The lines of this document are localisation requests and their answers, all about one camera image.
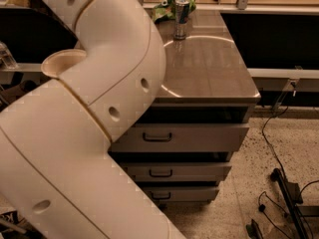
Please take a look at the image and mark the top grey drawer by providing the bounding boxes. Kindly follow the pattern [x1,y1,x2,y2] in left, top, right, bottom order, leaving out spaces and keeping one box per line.
[111,123,249,153]

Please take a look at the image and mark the black floor cable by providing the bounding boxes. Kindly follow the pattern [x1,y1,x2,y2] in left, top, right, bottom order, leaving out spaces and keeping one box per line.
[260,107,289,176]

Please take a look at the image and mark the black and white sneaker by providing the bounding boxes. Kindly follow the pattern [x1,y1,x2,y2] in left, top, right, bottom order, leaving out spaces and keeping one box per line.
[0,210,25,234]

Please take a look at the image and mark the grey drawer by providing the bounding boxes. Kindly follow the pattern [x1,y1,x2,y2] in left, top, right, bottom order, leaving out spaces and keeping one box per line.
[121,162,231,183]
[143,186,219,203]
[111,123,249,153]

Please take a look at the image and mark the black metal stand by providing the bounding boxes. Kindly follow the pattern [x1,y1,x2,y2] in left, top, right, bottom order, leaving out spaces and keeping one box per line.
[245,167,319,239]

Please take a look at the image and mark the bottom grey drawer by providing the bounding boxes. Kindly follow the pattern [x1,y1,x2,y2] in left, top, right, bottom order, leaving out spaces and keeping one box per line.
[143,186,219,203]

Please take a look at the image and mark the green chip bag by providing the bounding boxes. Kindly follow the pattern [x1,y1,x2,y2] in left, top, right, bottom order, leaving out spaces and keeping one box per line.
[152,0,196,23]

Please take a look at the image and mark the silver drink can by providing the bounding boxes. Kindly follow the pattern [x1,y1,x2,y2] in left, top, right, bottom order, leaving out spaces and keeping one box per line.
[173,0,189,40]

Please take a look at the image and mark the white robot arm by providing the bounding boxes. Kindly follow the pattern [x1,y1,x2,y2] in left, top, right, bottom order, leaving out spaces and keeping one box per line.
[0,0,185,239]

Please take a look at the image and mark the grey drawer cabinet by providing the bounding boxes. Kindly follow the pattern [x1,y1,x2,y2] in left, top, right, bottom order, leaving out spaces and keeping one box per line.
[110,10,260,190]

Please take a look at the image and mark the clear plastic water bottle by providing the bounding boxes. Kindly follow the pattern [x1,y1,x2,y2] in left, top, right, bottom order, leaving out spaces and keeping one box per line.
[0,42,18,70]

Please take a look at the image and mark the middle grey drawer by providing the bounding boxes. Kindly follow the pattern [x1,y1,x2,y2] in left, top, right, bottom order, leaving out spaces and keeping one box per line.
[121,162,231,183]

